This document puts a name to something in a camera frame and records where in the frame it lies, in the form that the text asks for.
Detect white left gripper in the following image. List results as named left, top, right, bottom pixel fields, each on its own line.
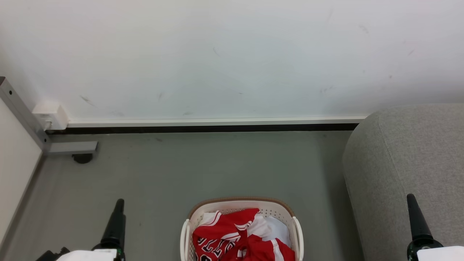
left=55, top=199, right=127, bottom=261

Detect grey fabric sofa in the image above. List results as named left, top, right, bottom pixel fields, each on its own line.
left=342, top=103, right=464, bottom=261

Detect white cloth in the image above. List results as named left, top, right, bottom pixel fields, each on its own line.
left=266, top=216, right=293, bottom=248

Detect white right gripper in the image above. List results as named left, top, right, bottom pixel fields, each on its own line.
left=406, top=194, right=464, bottom=261

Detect white plastic junction box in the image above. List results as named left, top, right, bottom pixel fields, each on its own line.
left=32, top=103, right=69, bottom=131

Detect white perforated laundry basket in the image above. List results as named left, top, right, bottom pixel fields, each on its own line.
left=180, top=197, right=304, bottom=261

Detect white baseboard strip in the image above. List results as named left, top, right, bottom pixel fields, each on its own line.
left=67, top=116, right=366, bottom=128

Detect red and white jersey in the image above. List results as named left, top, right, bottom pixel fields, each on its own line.
left=192, top=208, right=296, bottom=261

